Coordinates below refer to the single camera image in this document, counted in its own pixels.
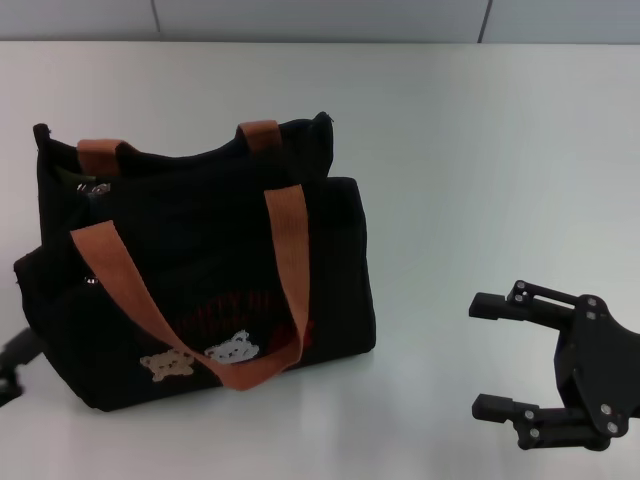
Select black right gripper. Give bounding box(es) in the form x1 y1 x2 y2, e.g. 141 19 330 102
468 278 640 452

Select black food bag brown straps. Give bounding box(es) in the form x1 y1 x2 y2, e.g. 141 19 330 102
13 112 377 414

